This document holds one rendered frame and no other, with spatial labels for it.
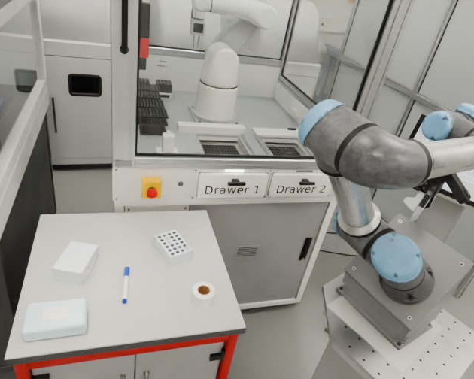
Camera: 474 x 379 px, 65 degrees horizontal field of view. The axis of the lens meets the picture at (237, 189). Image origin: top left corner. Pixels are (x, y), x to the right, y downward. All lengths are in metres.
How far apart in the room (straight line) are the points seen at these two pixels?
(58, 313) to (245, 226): 0.91
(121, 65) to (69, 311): 0.74
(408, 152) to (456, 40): 2.25
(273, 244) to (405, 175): 1.20
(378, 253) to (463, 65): 2.01
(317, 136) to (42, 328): 0.81
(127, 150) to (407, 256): 0.96
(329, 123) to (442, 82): 2.24
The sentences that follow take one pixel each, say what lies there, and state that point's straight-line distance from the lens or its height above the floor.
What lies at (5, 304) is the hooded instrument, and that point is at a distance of 1.63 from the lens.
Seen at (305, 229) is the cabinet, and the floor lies 0.60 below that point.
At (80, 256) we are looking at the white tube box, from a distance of 1.26.
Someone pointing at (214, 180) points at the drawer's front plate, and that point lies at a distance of 1.49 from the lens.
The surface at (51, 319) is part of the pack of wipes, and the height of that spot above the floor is 0.81.
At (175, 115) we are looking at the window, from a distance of 1.37.
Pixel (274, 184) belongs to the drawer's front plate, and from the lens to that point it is 1.58.
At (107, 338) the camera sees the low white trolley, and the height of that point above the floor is 0.76.
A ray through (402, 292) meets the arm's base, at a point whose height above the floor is 0.95.
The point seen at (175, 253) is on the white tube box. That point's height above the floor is 0.80.
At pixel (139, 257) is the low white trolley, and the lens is 1.32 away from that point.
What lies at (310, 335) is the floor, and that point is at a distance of 2.22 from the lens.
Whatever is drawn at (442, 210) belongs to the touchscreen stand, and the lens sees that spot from 1.96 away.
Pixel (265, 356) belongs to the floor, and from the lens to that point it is 2.07.
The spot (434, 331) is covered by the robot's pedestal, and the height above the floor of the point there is 0.76.
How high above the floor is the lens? 1.66
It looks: 32 degrees down
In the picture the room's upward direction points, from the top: 11 degrees clockwise
